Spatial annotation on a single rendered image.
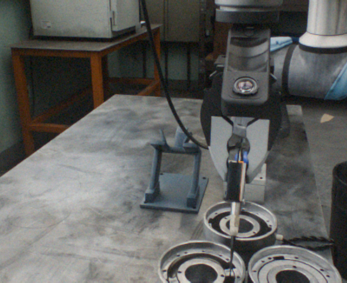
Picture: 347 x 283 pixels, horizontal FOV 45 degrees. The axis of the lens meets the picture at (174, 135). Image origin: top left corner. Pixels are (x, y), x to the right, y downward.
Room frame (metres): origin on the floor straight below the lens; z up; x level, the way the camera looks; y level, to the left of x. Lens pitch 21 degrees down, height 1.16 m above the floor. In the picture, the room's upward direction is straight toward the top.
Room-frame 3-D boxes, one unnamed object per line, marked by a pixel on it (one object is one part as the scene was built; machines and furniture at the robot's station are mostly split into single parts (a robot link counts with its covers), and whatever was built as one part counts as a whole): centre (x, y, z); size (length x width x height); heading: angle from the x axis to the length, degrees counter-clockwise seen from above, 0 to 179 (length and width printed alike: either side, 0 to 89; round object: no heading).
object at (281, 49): (1.00, -0.23, 0.97); 0.13 x 0.12 x 0.14; 61
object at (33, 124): (3.22, 0.57, 0.39); 1.50 x 0.62 x 0.78; 167
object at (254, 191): (0.68, -0.13, 0.82); 0.08 x 0.07 x 0.05; 167
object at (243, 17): (0.50, -0.08, 1.07); 0.09 x 0.08 x 0.12; 168
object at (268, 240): (0.52, -0.09, 0.82); 0.10 x 0.10 x 0.04
